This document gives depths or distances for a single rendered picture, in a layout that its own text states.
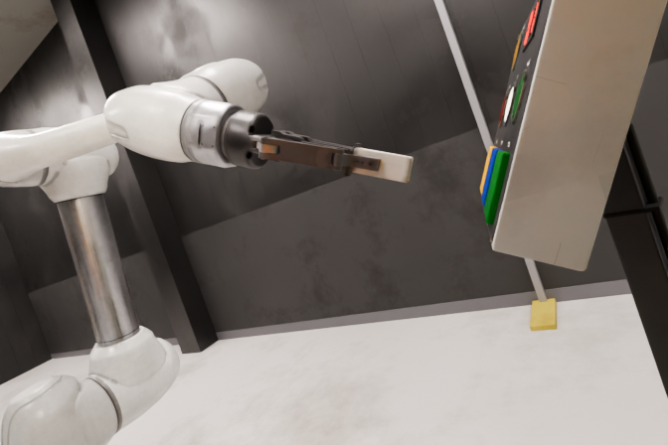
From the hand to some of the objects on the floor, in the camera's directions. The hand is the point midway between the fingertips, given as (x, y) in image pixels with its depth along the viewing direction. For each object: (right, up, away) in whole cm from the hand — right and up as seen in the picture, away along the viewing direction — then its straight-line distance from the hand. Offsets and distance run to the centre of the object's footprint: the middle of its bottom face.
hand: (381, 164), depth 46 cm
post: (+61, -92, +2) cm, 110 cm away
